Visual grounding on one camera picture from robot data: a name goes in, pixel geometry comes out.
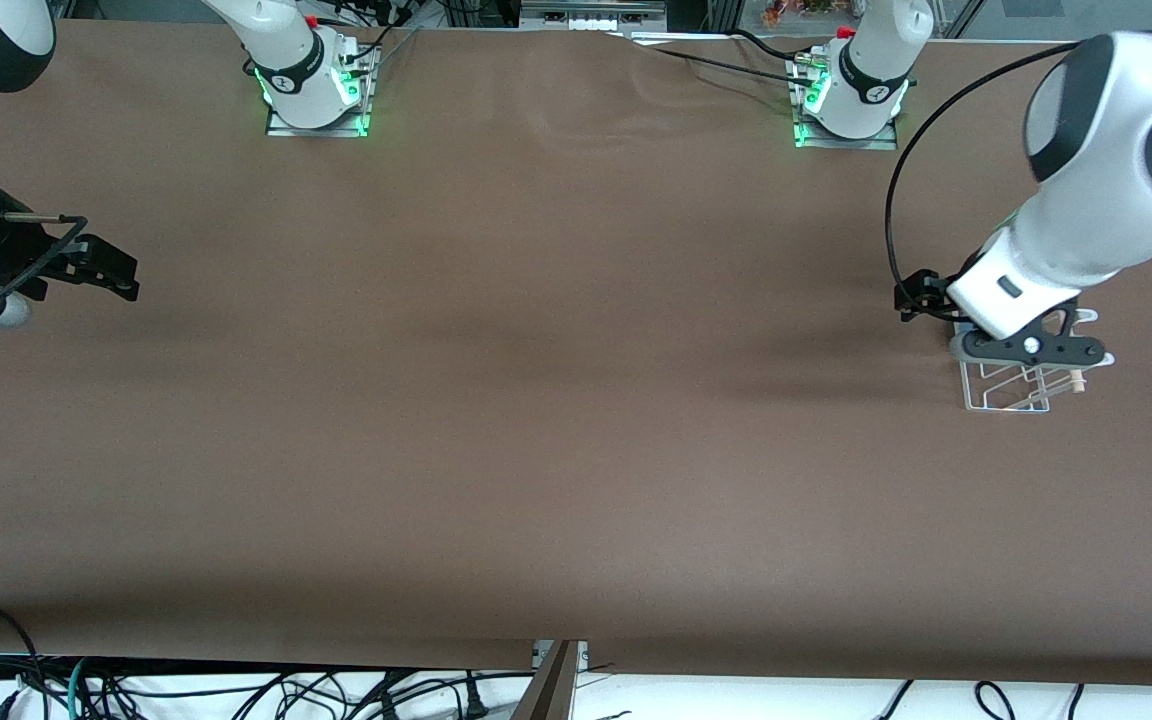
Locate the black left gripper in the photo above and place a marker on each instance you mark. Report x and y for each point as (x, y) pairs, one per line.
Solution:
(921, 294)

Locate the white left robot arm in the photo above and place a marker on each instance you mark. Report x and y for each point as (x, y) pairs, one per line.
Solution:
(1096, 190)

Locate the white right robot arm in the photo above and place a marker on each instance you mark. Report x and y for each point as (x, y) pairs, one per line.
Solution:
(288, 55)

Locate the wooden rack rod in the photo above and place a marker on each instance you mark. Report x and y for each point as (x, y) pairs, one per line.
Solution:
(1078, 380)

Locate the brown table cover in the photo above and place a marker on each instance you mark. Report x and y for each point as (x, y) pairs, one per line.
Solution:
(576, 450)

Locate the wooden table beam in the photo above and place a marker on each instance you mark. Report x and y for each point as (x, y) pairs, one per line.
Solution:
(548, 690)

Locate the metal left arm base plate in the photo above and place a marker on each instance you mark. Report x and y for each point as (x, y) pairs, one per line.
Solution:
(876, 143)

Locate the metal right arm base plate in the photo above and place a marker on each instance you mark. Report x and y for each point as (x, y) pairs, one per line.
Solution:
(281, 128)

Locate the small metal bracket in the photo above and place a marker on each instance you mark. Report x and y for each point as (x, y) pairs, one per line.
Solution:
(539, 652)

